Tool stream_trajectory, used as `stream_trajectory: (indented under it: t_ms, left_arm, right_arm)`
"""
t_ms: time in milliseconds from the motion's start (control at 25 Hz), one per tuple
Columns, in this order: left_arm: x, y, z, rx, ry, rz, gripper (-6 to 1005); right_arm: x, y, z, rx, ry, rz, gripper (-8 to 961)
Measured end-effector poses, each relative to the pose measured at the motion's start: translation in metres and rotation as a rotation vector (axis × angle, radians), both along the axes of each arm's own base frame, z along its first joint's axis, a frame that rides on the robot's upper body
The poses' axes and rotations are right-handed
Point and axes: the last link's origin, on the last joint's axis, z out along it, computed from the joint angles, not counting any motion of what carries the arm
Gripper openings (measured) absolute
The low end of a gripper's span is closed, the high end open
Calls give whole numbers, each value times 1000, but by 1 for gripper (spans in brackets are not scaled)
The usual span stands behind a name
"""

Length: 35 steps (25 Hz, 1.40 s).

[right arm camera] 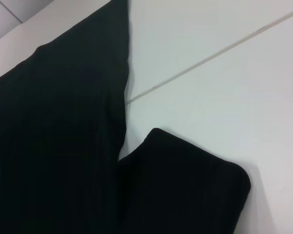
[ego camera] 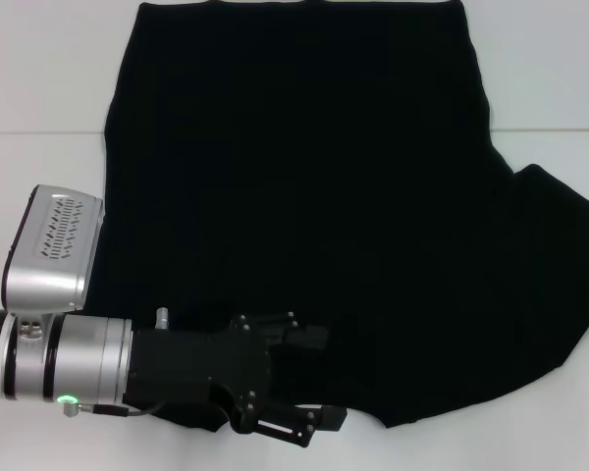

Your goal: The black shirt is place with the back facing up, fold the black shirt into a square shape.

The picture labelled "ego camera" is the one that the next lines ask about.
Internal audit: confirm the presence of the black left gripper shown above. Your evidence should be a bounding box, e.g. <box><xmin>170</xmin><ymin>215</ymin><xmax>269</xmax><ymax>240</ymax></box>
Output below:
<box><xmin>124</xmin><ymin>310</ymin><xmax>349</xmax><ymax>438</ymax></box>

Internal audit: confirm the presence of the black t-shirt with FREE print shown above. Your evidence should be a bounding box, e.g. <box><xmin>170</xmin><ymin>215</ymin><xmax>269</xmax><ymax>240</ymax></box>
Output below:
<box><xmin>85</xmin><ymin>0</ymin><xmax>589</xmax><ymax>433</ymax></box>

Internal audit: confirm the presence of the left gripper cable with plug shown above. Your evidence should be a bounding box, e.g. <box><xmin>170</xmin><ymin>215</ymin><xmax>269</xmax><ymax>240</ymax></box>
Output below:
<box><xmin>76</xmin><ymin>306</ymin><xmax>173</xmax><ymax>419</ymax></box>

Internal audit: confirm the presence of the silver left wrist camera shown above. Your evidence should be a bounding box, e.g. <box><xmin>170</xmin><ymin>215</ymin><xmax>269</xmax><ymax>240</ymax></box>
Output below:
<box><xmin>1</xmin><ymin>183</ymin><xmax>106</xmax><ymax>314</ymax></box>

